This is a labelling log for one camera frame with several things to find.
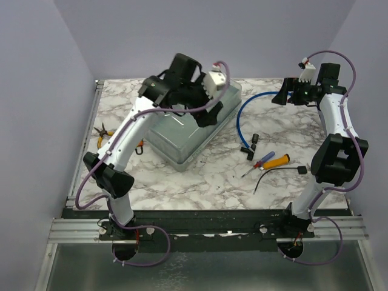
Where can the yellow handled pliers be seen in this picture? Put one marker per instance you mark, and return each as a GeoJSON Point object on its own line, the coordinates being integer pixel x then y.
{"type": "Point", "coordinates": [102, 133]}

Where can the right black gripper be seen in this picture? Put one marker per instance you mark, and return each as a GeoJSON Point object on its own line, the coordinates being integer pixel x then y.
{"type": "Point", "coordinates": [290, 85]}

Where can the orange padlock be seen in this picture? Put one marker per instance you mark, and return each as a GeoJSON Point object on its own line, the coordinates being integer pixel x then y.
{"type": "Point", "coordinates": [139, 150]}

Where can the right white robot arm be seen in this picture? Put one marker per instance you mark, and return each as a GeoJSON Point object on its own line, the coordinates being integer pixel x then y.
{"type": "Point", "coordinates": [339, 159]}

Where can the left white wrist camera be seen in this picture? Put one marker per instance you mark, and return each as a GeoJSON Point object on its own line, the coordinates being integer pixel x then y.
{"type": "Point", "coordinates": [213, 82]}

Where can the clear green plastic storage box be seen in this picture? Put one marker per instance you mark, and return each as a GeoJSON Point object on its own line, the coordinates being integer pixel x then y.
{"type": "Point", "coordinates": [178, 139]}

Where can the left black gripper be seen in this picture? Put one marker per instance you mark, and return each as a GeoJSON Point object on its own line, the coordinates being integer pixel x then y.
{"type": "Point", "coordinates": [205, 117]}

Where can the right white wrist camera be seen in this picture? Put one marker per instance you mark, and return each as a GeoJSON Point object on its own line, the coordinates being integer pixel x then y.
{"type": "Point", "coordinates": [307, 73]}

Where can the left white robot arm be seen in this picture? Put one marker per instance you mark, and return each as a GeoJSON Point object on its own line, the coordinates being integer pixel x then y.
{"type": "Point", "coordinates": [107, 166]}

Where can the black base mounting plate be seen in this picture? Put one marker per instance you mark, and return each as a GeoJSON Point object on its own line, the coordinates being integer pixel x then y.
{"type": "Point", "coordinates": [212, 227]}

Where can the aluminium rail frame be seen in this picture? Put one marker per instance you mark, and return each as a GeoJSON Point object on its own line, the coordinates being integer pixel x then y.
{"type": "Point", "coordinates": [72, 233]}

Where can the blue red screwdriver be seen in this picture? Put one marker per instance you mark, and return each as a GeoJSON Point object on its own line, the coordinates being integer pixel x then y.
{"type": "Point", "coordinates": [260, 162]}

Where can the orange handled tool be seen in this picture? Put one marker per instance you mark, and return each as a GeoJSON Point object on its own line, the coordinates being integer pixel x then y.
{"type": "Point", "coordinates": [276, 162]}

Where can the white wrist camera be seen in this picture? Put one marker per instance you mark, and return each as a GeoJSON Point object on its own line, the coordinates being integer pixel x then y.
{"type": "Point", "coordinates": [307, 73]}
{"type": "Point", "coordinates": [213, 82]}

